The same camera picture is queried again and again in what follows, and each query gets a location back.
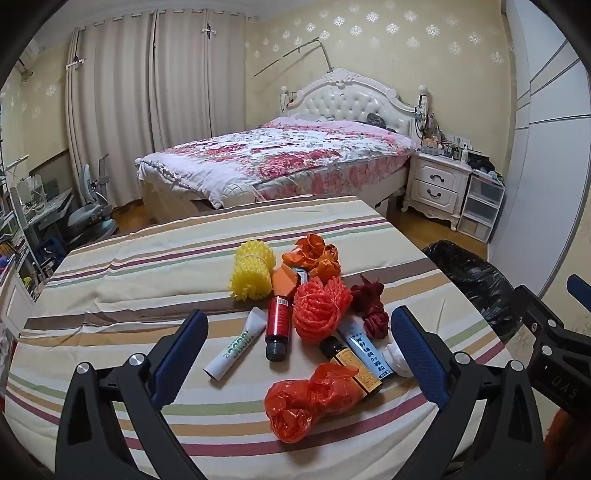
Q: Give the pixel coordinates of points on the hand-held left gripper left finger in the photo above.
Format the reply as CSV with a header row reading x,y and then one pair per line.
x,y
180,360

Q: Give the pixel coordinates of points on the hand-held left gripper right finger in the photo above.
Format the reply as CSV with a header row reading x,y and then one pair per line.
x,y
418,355

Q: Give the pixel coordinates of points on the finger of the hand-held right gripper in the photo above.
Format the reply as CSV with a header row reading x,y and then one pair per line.
x,y
535,318
581,288

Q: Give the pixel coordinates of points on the white paper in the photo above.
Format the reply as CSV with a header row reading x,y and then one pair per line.
x,y
395,360

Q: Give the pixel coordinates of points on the blue and white sachet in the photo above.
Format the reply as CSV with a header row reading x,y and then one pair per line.
x,y
364,346

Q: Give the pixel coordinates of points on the white paper tube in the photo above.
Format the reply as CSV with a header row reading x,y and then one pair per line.
x,y
235,346

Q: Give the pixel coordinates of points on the brown bottle with yellow label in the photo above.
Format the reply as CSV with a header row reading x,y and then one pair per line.
x,y
358,371

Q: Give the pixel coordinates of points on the black trash bin bag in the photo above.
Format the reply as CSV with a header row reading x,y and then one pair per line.
x,y
475,281

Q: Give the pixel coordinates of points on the red bottle with black cap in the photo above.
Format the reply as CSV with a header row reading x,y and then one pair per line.
x,y
278,318

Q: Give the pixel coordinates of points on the orange foam fruit net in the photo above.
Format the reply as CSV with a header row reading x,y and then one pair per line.
x,y
318,309

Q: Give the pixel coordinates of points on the yellow foam fruit net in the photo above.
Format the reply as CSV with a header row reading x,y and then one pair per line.
x,y
251,272

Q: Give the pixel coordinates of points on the orange knotted plastic bag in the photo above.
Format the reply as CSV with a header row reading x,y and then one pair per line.
x,y
300,401

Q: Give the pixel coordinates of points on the orange paper piece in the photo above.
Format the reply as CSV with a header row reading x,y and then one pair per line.
x,y
282,281

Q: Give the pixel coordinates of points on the teal sachet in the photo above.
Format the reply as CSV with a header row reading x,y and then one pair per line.
x,y
302,276

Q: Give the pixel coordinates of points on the person's right forearm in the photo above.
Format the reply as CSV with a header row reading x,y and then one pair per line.
x,y
570,447

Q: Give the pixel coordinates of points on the striped tablecloth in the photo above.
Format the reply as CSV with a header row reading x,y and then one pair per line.
x,y
138,277

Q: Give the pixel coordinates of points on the clear plastic drawer unit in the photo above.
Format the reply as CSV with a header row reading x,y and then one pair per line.
x,y
482,203

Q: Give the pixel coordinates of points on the white and grey wardrobe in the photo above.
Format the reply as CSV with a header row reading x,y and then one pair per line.
x,y
545,161

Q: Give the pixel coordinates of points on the dark clutter pile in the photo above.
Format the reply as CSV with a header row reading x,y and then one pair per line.
x,y
482,164

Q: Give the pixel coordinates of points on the white nightstand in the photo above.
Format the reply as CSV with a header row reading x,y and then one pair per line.
x,y
436,184

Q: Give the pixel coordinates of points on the grey desk chair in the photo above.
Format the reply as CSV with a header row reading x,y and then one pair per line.
x,y
90,217

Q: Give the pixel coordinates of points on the cluster of toiletries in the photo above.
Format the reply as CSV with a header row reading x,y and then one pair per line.
x,y
441,143

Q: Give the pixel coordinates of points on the cluttered desk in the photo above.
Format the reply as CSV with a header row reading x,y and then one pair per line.
x,y
41,207

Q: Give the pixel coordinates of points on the floral blanket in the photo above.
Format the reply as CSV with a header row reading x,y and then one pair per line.
x,y
277,157

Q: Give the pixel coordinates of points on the dark bag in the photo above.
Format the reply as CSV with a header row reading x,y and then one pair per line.
x,y
376,119

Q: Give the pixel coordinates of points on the beige curtain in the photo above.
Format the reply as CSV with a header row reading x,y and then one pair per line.
x,y
111,115
198,83

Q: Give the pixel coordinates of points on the white bed with tufted headboard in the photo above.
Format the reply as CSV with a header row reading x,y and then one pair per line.
x,y
341,99

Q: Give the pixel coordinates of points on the thin metal rod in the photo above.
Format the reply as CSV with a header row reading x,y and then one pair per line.
x,y
295,48

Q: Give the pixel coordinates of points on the wall air conditioner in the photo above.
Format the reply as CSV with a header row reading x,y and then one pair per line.
x,y
27,60

